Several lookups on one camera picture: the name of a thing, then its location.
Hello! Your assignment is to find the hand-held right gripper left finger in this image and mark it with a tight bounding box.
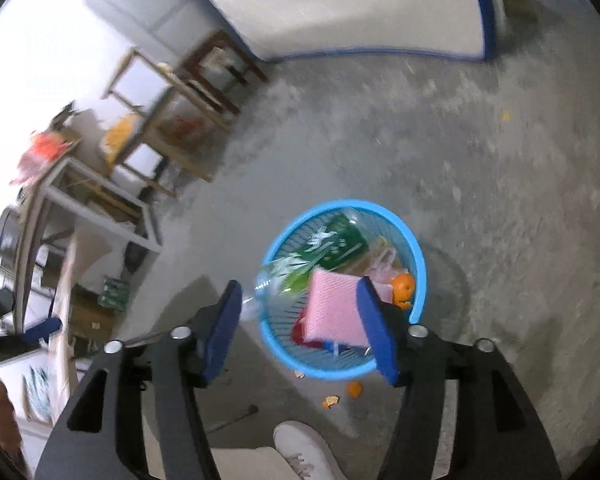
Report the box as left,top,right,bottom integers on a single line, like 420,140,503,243
34,280,243,480

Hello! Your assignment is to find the red plastic bag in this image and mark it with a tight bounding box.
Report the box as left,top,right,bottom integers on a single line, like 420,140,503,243
9,129,77,187

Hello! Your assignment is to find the green packet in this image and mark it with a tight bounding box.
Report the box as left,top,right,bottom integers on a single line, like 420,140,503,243
275,211,372,293

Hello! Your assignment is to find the dark wooden stool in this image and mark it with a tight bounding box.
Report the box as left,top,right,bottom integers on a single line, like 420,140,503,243
179,27,269,117

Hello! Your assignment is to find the person's left hand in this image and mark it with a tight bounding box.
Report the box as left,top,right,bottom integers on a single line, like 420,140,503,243
0,379,24,465

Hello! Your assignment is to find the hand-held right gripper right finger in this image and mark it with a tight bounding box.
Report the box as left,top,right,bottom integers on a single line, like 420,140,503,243
355,276,563,480

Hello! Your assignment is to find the pink sponge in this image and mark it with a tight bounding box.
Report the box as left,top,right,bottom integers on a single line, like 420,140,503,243
302,267,381,349

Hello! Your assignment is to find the dark cooking pot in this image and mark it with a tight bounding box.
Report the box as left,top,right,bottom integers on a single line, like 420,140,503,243
0,206,22,272

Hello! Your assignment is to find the person's white shoe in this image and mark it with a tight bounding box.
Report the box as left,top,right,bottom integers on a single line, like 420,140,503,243
272,420,349,480

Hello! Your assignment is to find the blue plastic basket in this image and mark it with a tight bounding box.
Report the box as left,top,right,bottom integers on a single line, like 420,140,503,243
254,199,427,382

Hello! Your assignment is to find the clear plastic bag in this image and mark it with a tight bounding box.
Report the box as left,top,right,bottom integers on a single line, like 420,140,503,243
240,206,366,322

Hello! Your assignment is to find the light wooden stool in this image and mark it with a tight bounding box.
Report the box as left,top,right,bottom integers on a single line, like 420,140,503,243
101,46,237,199

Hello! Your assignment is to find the metal frame table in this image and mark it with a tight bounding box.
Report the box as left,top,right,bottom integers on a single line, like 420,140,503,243
14,154,164,322

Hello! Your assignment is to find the yellow plastic bag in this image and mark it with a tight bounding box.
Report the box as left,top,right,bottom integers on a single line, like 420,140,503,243
99,112,144,164

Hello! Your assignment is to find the grey refrigerator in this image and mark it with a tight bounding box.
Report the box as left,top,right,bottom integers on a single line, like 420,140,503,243
79,0,232,47

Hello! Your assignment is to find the white mattress with blue edge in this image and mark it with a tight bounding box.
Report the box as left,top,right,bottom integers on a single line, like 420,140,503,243
174,0,499,64

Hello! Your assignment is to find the red snack bag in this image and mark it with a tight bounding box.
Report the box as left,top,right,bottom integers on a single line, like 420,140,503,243
290,309,332,349

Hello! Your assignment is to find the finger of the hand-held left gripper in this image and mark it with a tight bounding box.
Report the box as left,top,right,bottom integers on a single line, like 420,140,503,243
0,316,63,362

